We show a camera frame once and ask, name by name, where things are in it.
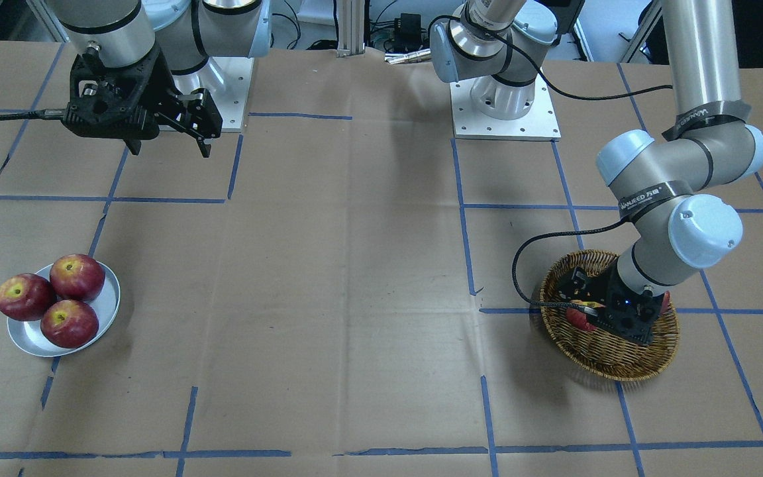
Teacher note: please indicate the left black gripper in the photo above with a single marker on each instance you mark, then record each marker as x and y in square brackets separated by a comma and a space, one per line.
[599, 286]

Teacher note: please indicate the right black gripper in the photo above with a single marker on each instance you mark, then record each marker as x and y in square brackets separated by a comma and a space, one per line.
[155, 85]

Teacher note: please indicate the red yellow apple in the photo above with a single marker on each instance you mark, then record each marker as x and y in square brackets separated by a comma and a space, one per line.
[579, 320]

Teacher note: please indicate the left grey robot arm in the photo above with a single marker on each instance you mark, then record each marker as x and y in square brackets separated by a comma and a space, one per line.
[500, 45]

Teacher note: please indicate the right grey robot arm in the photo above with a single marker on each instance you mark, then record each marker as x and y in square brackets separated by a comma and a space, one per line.
[187, 32]

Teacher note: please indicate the red apple in basket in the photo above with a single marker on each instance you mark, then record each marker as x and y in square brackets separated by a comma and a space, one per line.
[665, 303]

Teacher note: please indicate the woven wicker basket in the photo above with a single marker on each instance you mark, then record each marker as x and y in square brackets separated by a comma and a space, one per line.
[598, 351]

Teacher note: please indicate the red apple on plate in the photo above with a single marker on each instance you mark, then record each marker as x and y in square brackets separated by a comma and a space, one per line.
[70, 324]
[77, 277]
[26, 297]

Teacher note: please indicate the grey round plate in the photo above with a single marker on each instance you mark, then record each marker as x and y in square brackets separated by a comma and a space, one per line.
[27, 336]

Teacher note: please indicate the aluminium frame post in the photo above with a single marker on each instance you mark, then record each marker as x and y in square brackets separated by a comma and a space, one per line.
[350, 23]

